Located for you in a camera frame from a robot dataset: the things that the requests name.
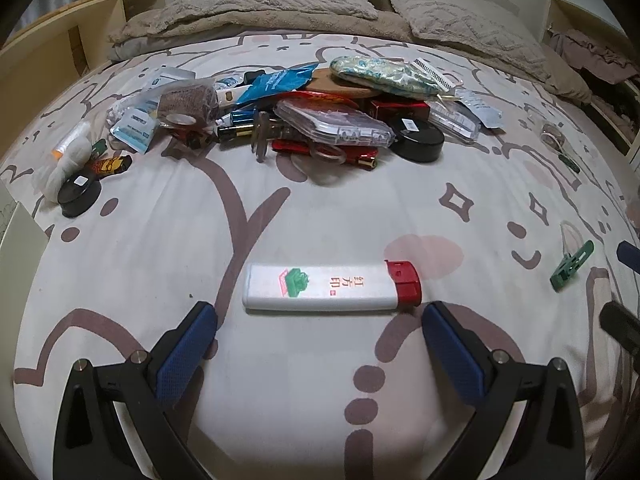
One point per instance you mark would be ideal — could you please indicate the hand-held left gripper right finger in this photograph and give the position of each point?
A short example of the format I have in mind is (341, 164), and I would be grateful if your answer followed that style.
(455, 355)

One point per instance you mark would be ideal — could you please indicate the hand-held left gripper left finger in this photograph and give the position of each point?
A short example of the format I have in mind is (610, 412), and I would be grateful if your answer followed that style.
(185, 350)

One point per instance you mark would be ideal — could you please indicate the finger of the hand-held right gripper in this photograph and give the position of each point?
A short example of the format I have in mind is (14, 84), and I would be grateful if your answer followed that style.
(629, 256)
(622, 325)

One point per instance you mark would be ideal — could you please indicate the green clothespin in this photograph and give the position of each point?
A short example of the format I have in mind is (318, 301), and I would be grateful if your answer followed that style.
(572, 265)

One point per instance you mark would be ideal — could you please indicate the clear plastic loop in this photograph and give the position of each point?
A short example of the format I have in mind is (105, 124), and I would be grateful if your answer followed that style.
(564, 232)

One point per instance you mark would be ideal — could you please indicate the white lighter with red cap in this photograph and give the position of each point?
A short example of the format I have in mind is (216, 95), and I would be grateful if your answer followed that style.
(330, 287)

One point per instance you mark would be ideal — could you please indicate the yellow red snack packet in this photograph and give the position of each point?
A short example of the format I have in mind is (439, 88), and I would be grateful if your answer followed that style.
(110, 165)

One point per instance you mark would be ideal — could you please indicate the white cardboard box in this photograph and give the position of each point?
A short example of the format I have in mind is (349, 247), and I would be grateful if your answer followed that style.
(17, 240)

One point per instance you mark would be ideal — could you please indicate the large black round tin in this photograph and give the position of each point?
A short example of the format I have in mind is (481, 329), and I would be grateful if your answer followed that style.
(417, 140)

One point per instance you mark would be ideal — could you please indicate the bunny printed blanket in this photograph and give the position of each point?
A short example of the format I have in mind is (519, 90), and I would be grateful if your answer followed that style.
(300, 220)

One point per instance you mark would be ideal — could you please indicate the small black round tin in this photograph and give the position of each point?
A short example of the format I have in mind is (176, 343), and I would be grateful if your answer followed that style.
(77, 191)

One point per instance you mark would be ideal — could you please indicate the pile of pinkish clothes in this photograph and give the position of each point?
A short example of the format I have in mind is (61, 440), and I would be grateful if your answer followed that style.
(595, 52)

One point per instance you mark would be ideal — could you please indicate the white sachets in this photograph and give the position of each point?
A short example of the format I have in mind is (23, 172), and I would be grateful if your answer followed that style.
(480, 105)

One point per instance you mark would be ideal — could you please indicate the white rolled cloth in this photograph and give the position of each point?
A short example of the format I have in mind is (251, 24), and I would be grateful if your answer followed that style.
(60, 167)

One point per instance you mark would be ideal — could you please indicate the ribbed clear case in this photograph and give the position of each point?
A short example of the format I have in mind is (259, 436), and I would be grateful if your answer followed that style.
(452, 122)

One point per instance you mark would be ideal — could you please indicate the black gold battery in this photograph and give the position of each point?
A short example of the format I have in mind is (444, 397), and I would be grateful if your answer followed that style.
(235, 132)

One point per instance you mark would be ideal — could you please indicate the red gold-tipped pen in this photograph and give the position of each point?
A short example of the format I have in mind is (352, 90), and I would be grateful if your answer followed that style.
(295, 146)

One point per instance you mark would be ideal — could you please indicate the red box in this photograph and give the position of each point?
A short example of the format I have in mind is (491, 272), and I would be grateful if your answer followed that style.
(400, 108)

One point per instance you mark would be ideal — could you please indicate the clear plastic case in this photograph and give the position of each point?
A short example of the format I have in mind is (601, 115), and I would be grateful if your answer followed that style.
(332, 122)

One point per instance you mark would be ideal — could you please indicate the white comb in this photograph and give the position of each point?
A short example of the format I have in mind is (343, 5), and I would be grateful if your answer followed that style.
(435, 72)

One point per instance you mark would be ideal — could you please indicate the small white blue packet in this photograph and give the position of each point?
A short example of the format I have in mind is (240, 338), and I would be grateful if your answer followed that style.
(162, 79)

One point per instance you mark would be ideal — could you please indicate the blue foil packet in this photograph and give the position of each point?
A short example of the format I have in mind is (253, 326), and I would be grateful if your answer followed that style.
(275, 85)

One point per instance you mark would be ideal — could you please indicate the floral pouch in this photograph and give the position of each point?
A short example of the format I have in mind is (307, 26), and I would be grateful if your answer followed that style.
(385, 75)

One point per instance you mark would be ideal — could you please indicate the quilted beige pillow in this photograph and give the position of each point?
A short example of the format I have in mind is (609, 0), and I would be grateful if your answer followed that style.
(460, 15)
(270, 7)

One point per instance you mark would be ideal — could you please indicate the wooden shelf unit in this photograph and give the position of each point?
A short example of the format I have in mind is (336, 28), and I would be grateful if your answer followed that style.
(65, 35)

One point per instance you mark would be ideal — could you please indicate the wall cubby shelf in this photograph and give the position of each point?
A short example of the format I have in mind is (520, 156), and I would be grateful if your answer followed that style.
(595, 17)

